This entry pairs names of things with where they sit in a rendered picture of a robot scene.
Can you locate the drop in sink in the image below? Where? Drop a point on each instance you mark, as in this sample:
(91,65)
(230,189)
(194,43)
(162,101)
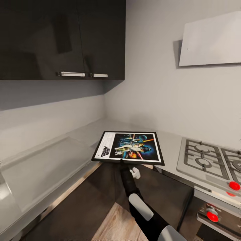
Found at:
(26,182)

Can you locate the oven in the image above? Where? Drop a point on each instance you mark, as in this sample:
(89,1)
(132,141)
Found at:
(206,218)

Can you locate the range hood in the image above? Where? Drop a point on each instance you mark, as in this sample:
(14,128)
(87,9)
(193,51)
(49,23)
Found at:
(214,40)

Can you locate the poster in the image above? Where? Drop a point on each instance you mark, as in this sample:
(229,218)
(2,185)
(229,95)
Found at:
(132,147)

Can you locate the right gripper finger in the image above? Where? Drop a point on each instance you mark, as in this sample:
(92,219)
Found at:
(122,163)

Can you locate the burner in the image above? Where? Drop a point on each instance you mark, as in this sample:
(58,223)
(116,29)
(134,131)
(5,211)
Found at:
(216,165)

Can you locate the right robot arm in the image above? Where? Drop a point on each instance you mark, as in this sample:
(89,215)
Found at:
(151,223)

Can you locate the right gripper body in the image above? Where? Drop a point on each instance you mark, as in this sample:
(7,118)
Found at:
(126,175)

